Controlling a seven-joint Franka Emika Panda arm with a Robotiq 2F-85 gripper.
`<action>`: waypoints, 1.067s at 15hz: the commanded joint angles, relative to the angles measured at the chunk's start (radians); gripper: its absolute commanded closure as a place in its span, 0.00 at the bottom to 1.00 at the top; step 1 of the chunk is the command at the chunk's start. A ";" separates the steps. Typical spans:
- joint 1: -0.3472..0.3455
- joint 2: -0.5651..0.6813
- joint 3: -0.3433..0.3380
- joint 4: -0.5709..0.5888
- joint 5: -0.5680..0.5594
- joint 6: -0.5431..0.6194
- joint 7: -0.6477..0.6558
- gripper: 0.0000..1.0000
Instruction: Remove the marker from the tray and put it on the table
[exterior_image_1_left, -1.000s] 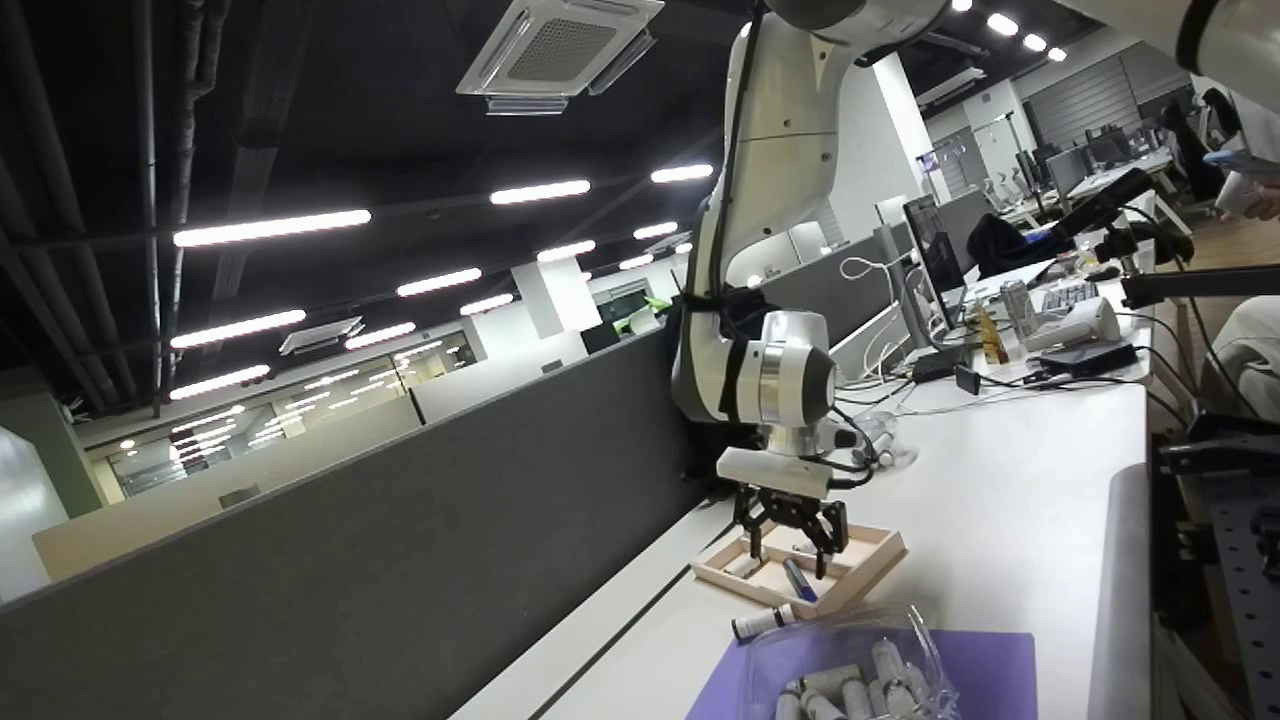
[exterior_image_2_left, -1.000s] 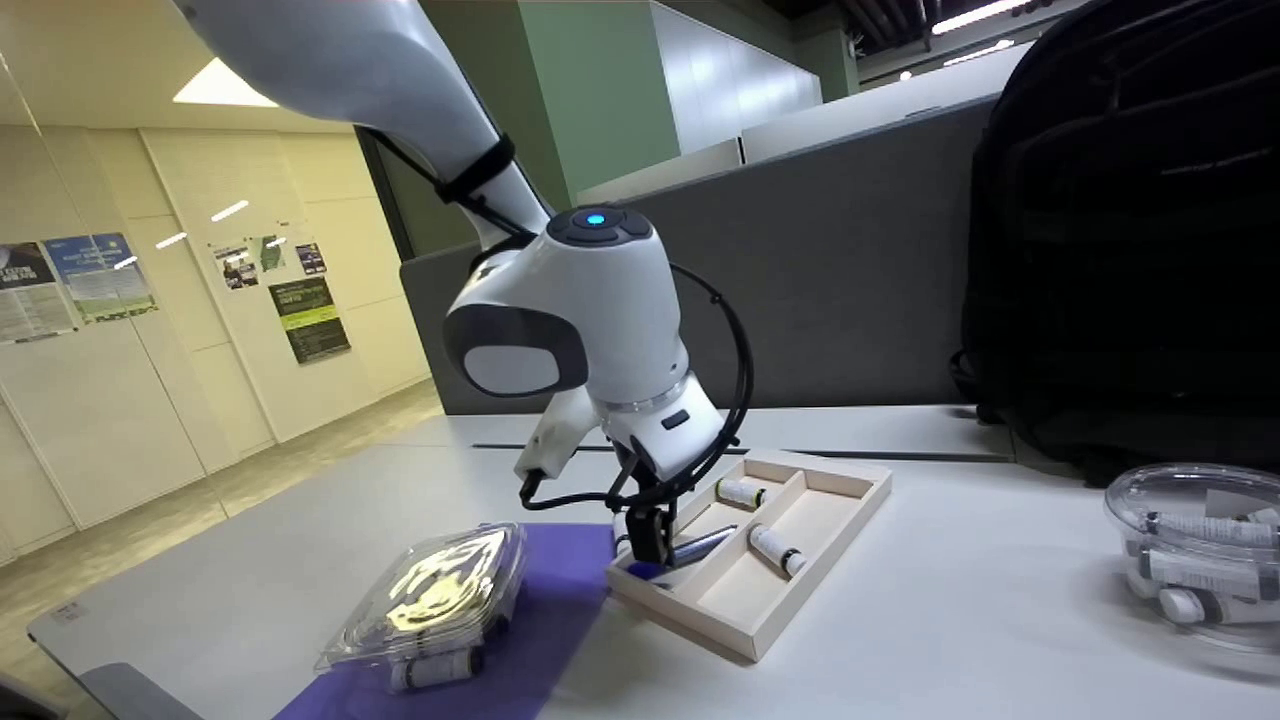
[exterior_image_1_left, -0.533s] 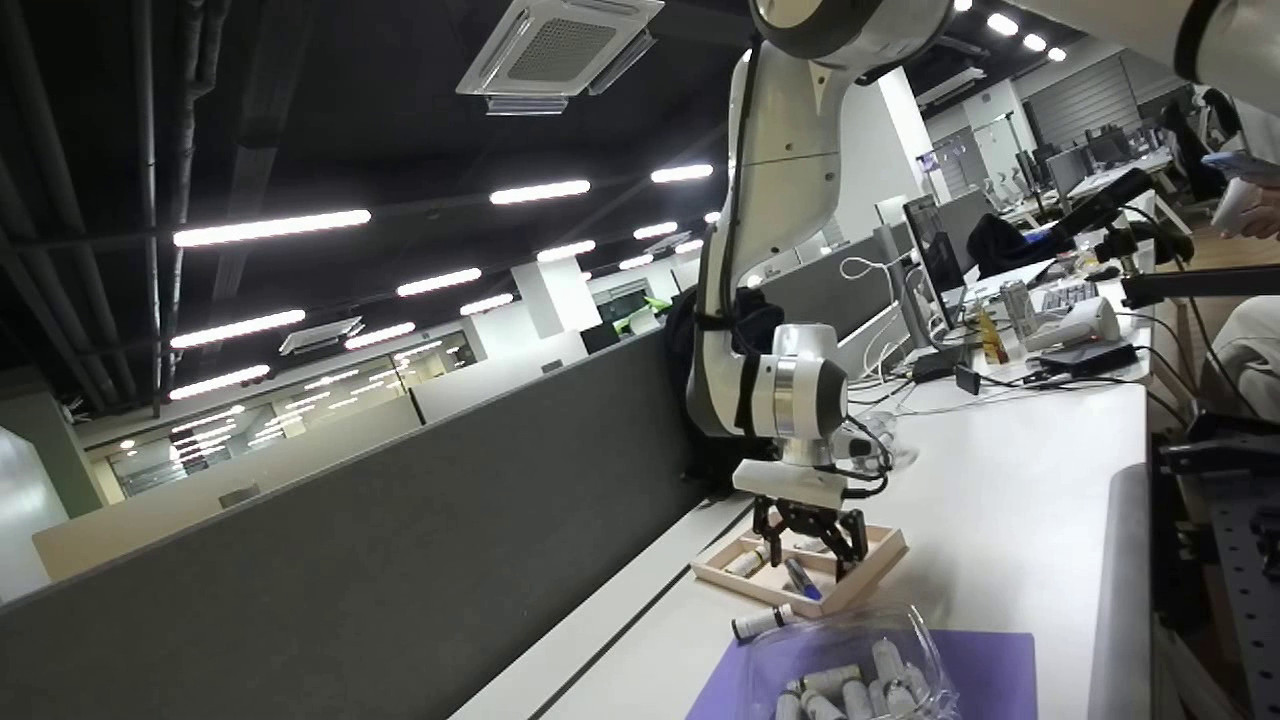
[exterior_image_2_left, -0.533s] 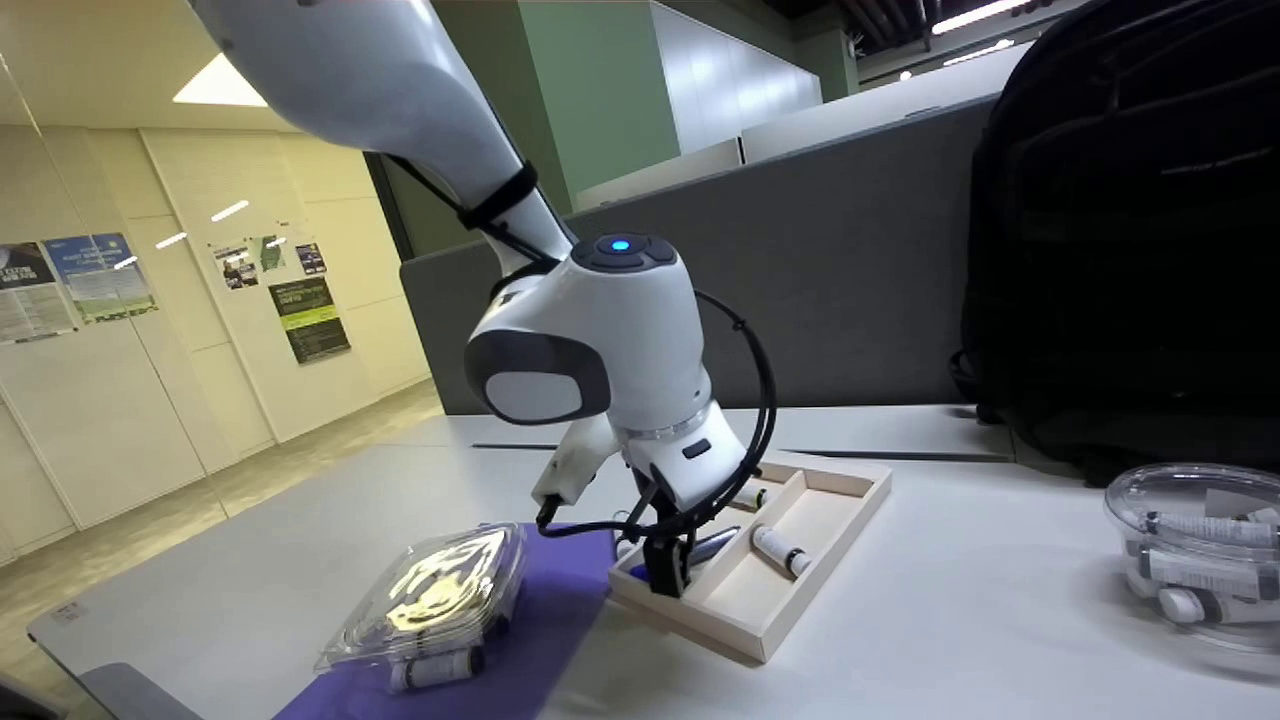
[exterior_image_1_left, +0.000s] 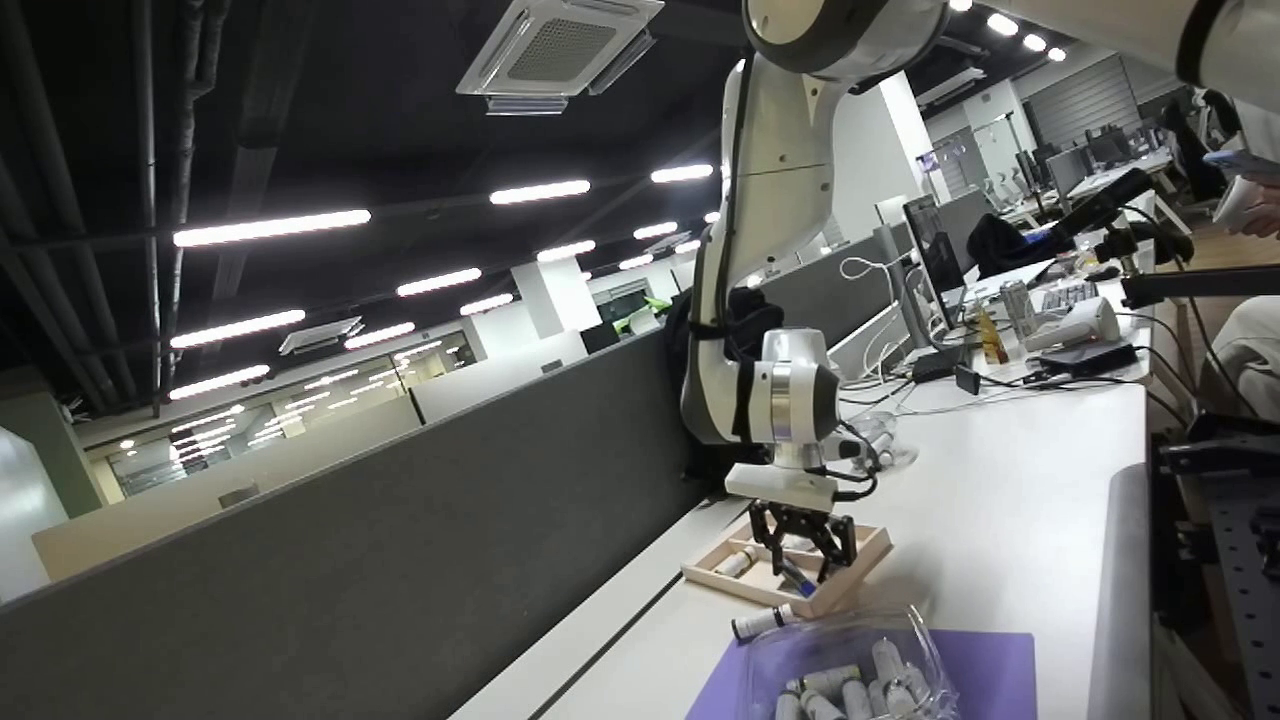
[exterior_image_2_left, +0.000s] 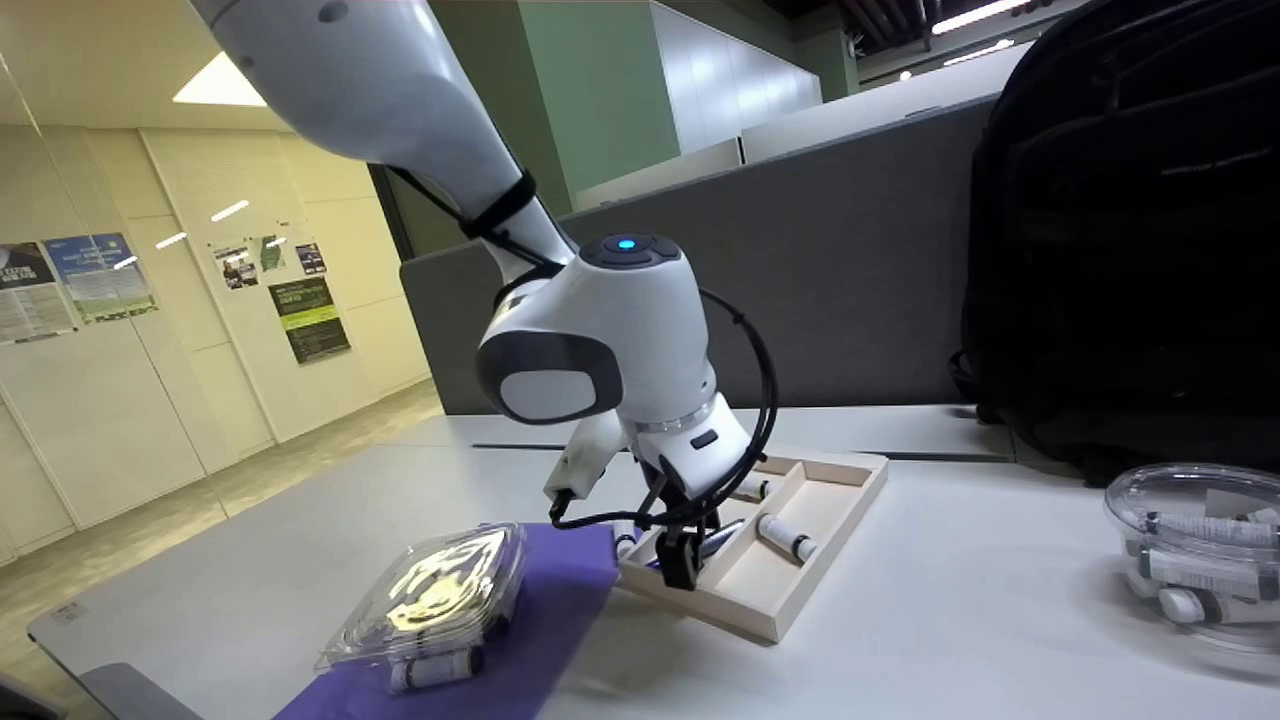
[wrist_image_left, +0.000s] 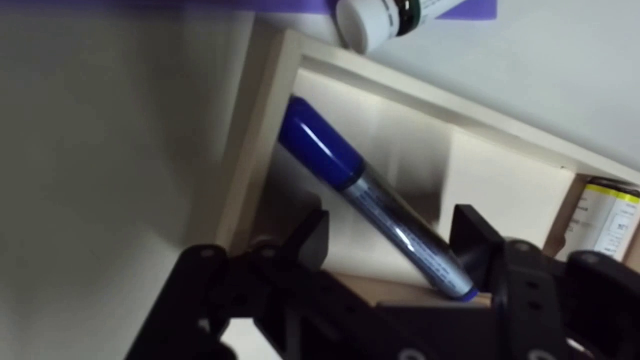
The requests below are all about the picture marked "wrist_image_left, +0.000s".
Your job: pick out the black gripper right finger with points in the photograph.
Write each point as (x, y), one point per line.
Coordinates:
(566, 306)

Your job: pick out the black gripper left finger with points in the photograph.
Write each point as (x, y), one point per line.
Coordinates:
(266, 300)

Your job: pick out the blue marker pen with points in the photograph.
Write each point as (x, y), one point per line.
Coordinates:
(320, 142)

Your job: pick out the light wooden compartment tray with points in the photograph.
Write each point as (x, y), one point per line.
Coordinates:
(413, 100)

